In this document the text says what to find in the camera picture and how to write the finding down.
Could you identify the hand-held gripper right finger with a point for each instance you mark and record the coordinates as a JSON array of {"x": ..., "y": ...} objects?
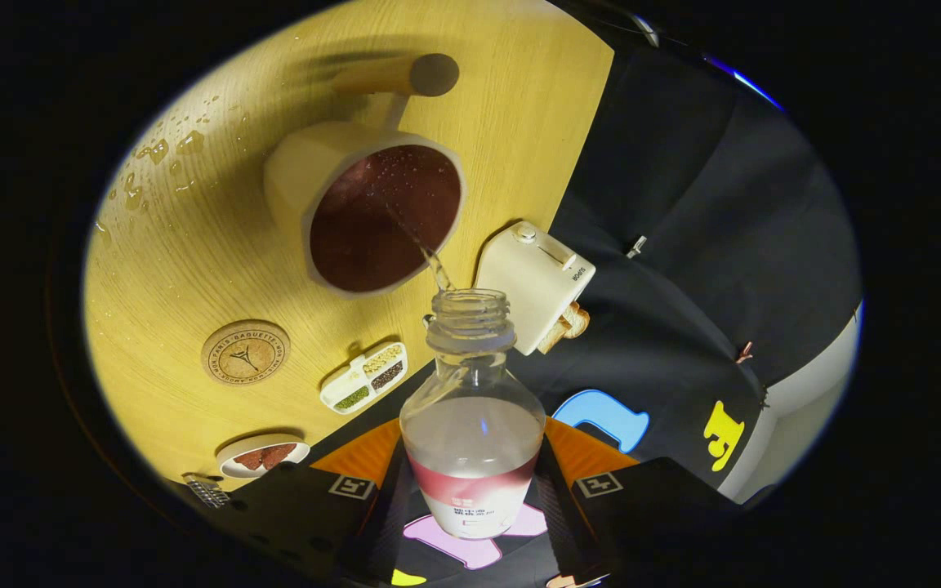
[{"x": 560, "y": 523}]

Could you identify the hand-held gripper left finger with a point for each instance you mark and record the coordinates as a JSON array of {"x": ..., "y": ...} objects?
[{"x": 385, "y": 523}]

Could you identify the clear juice bottle red label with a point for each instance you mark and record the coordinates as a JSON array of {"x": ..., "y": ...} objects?
[{"x": 470, "y": 449}]

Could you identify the round cork coaster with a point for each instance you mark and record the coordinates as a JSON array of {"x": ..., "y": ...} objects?
[{"x": 246, "y": 353}]

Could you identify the red-brown meat patty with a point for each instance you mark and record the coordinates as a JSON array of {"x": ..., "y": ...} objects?
[
  {"x": 278, "y": 454},
  {"x": 250, "y": 460}
]

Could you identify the white divided condiment dish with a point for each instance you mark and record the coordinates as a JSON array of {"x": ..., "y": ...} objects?
[{"x": 338, "y": 390}]

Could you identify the white round plate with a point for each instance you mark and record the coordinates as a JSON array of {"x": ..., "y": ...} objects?
[{"x": 229, "y": 468}]

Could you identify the toast slice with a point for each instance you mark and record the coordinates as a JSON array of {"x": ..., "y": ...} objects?
[
  {"x": 575, "y": 321},
  {"x": 552, "y": 339}
]

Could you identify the cream toaster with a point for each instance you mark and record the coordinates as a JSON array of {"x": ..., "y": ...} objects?
[{"x": 528, "y": 282}]

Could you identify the copper clip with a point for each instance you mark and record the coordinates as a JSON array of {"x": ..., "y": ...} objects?
[{"x": 744, "y": 353}]

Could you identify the silver clip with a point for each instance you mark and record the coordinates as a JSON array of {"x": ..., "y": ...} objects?
[{"x": 636, "y": 247}]

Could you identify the black backdrop cloth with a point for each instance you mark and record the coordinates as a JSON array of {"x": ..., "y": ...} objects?
[{"x": 683, "y": 245}]

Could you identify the wooden table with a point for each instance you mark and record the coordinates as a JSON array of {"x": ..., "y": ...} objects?
[{"x": 193, "y": 245}]

